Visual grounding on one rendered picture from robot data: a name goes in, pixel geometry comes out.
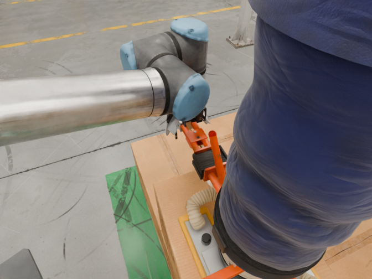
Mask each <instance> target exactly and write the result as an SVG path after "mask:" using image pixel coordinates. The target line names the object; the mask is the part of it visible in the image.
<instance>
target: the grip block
mask: <svg viewBox="0 0 372 279"><path fill-rule="evenodd" d="M219 148H220V153H221V158H222V162H223V166H224V168H226V160H227V157H228V155H227V154H226V152H225V151H224V149H223V148H222V146H221V145H219ZM192 157H193V160H192V165H193V166H194V168H195V170H196V172H197V174H198V176H199V178H200V180H202V179H203V181H204V182H206V181H208V180H210V179H209V178H208V174H209V173H211V172H214V173H215V175H216V177H218V175H217V171H216V166H215V162H214V157H213V153H212V149H211V145H209V146H206V147H203V148H200V149H196V150H194V153H193V154H192Z"/></svg>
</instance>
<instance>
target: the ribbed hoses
mask: <svg viewBox="0 0 372 279"><path fill-rule="evenodd" d="M216 197H217V192H216V190H215V188H210V189H209V188H208V189H204V190H201V192H200V191H199V192H198V193H196V194H193V196H192V197H190V199H189V200H188V201H187V206H186V209H187V213H188V216H189V219H190V220H189V221H190V223H191V225H192V227H193V229H195V230H198V229H201V228H202V227H203V226H204V225H205V220H204V218H203V216H202V214H201V213H200V210H199V209H200V206H201V205H203V204H205V203H207V202H210V201H216ZM299 279H318V278H317V277H316V276H313V275H310V274H308V273H306V272H305V273H304V274H302V275H301V276H300V278H299Z"/></svg>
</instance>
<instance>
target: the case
mask: <svg viewBox="0 0 372 279"><path fill-rule="evenodd" d="M153 187H154V193H155V197H156V202H157V208H158V214H159V219H160V223H161V228H162V233H163V236H164V240H165V243H166V247H167V250H168V254H169V258H170V261H171V264H172V268H173V272H174V276H175V279H201V277H200V274H199V272H198V269H197V267H196V264H195V262H194V259H193V257H192V254H191V252H190V249H189V247H188V244H187V242H186V239H185V237H184V234H183V232H182V229H181V227H180V225H179V222H178V218H179V217H180V216H183V215H185V214H187V209H186V206H187V201H188V200H189V199H190V197H192V196H193V194H196V193H198V192H199V191H200V192H201V190H204V189H208V188H209V189H210V188H214V187H213V185H212V183H211V181H210V180H208V181H206V182H204V181H203V179H202V180H200V178H199V176H198V174H197V172H196V171H195V170H194V171H192V172H188V173H184V174H181V175H177V176H174V177H170V178H167V179H163V180H159V181H157V182H153ZM214 206H215V201H210V202H207V203H205V204H203V205H201V206H200V209H201V208H204V207H207V208H208V211H209V213H210V215H211V217H212V218H213V215H214ZM213 220H214V219H213ZM313 268H314V269H315V271H316V272H317V274H318V275H319V277H320V278H321V279H337V278H336V276H335V274H334V273H333V271H332V270H331V269H330V267H329V266H328V264H327V263H326V261H325V260H324V258H322V259H321V260H320V261H319V263H317V264H316V265H315V266H314V267H313Z"/></svg>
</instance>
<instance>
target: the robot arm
mask: <svg viewBox="0 0 372 279"><path fill-rule="evenodd" d="M170 29H171V30H170V31H167V32H163V33H159V34H156V35H152V36H150V37H146V38H142V39H139V40H135V41H130V42H129V43H126V44H123V45H122V46H121V48H120V58H121V63H122V66H123V69H124V70H122V71H106V72H98V73H82V74H66V75H50V76H35V77H19V78H10V79H0V147H2V146H7V145H10V144H16V143H21V142H26V141H32V140H37V139H41V138H46V137H51V136H57V135H62V134H66V133H71V132H77V131H82V130H88V129H91V128H96V127H102V126H107V125H113V124H116V123H121V122H127V121H132V120H137V119H141V118H146V117H152V116H153V117H158V116H163V115H167V119H166V135H169V133H170V132H171V133H172V134H173V135H174V134H176V132H177V123H178V121H179V120H180V121H182V123H183V125H184V127H185V123H188V122H190V121H191V122H195V121H196V122H197V123H199V122H202V121H204V122H205V123H206V124H208V122H209V120H208V116H207V112H206V107H205V105H206V104H207V102H208V99H209V96H210V87H209V84H208V82H207V81H206V80H205V76H206V61H207V52H208V41H209V38H208V35H209V29H208V26H207V25H206V24H205V23H204V22H202V21H200V20H197V19H193V18H178V19H175V20H173V21H172V22H171V25H170ZM209 124H210V122H209Z"/></svg>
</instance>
